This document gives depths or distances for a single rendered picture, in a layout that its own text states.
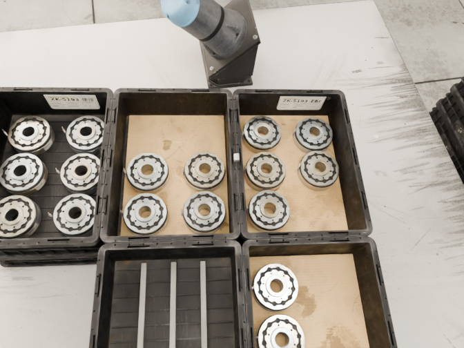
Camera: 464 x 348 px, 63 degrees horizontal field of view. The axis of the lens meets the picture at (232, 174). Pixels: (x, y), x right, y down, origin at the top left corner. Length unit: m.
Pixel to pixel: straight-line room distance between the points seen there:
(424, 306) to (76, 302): 0.91
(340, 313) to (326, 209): 0.25
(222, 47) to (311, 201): 0.52
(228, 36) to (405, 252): 0.80
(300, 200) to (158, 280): 0.40
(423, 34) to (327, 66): 1.49
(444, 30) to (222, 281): 2.41
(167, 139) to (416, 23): 2.17
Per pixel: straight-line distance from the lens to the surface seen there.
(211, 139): 1.04
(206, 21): 1.13
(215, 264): 0.92
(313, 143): 1.05
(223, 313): 0.91
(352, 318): 0.97
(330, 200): 1.02
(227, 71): 1.25
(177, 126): 1.06
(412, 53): 2.71
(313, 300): 0.95
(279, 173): 0.98
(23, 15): 2.72
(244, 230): 0.84
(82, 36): 1.49
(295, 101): 1.06
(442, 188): 1.34
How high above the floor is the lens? 1.73
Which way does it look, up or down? 65 degrees down
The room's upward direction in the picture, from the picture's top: 11 degrees clockwise
